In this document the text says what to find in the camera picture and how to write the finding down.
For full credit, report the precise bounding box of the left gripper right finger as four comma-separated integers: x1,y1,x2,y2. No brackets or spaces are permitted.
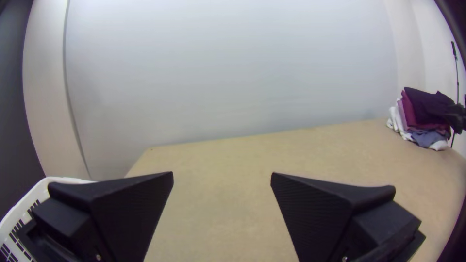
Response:
270,172,427,262

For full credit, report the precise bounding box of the pile of folded clothes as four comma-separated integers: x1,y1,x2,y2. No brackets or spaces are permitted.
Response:
386,87,466,152

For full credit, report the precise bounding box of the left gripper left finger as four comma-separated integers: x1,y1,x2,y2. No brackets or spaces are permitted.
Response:
16,171,174,262

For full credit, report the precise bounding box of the white laundry basket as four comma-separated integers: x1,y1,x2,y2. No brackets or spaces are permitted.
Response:
0,177,97,262

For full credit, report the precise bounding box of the black tripod stand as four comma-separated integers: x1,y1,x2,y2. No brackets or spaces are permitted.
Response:
449,40,466,149

